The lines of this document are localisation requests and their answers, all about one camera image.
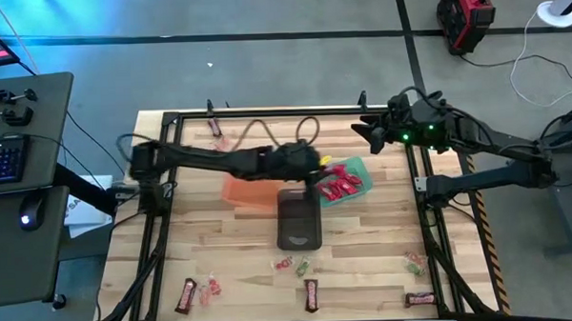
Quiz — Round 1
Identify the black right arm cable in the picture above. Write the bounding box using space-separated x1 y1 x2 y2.
535 110 572 189

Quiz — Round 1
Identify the black floor cable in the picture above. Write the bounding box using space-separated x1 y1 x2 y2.
458 49 572 90

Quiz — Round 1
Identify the black desk leg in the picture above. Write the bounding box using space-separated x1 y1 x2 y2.
51 161 120 220

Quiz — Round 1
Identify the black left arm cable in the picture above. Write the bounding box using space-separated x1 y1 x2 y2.
226 114 322 154

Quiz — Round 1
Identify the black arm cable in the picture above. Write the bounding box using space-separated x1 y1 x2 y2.
535 110 572 189
226 114 322 154

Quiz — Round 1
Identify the brown foil snack bag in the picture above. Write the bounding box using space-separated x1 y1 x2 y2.
302 277 321 314

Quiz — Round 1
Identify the black desk top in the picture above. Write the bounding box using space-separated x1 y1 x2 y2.
0 184 75 309
0 70 78 195

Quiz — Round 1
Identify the clear bag red green candy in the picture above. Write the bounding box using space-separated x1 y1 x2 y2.
402 250 429 277

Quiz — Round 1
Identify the dark grey plastic bin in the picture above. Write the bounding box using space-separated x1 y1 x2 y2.
274 186 324 252

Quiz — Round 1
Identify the black metal table frame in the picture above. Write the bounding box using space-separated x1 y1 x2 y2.
91 87 505 321

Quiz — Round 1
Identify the black screw clamp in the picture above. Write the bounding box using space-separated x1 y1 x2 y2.
0 106 36 128
0 85 40 108

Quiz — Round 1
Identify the orange plastic bin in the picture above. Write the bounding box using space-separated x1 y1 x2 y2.
219 171 289 212

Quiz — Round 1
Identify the white cardboard box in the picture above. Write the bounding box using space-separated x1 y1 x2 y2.
61 174 116 240

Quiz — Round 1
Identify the brown Snickers bar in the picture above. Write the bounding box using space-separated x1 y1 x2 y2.
206 116 223 138
403 291 438 309
173 277 200 316

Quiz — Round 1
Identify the black computer mouse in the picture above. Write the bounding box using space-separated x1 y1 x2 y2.
18 194 46 232

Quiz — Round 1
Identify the thin black desk cable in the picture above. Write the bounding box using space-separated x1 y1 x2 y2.
17 55 126 190

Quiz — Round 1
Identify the red black power box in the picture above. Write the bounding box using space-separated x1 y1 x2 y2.
435 0 498 57

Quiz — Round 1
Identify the white floor cable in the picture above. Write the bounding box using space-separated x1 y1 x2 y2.
506 7 572 110

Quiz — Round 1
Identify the teal plastic bin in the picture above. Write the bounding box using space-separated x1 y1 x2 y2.
314 155 376 209

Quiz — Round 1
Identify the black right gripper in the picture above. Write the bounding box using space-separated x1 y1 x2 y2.
349 91 448 156

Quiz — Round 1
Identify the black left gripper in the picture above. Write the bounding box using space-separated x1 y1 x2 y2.
264 139 328 200

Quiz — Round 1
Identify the backlit black keyboard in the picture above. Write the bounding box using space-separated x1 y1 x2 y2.
0 134 31 186

